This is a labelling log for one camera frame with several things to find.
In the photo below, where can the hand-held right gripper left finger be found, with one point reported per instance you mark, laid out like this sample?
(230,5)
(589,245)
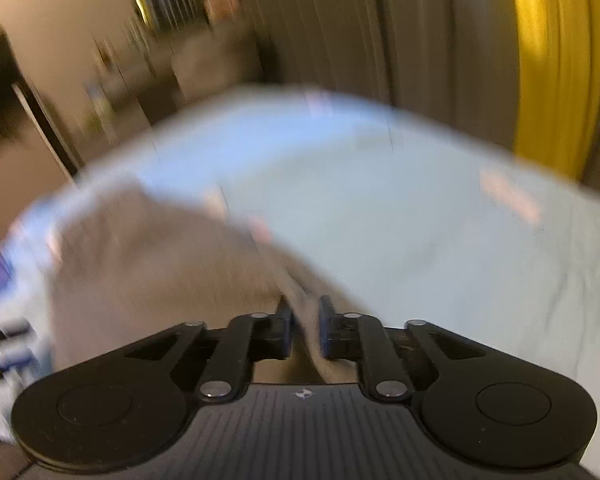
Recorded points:
(283,331)

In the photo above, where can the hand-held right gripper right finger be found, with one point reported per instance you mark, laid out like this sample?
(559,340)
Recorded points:
(325,331)

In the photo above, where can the grey pants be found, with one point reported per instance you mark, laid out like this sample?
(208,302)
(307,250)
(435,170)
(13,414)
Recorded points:
(155,270)

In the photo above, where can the light blue printed bed sheet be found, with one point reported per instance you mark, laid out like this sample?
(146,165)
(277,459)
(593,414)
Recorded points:
(380,210)

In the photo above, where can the grey curtain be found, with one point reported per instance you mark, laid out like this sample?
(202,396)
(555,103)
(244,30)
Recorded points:
(380,25)

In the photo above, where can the dark wooden furniture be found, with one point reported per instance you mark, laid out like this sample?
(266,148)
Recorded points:
(10,110)

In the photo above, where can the yellow curtain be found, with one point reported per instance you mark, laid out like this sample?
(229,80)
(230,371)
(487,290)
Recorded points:
(555,60)

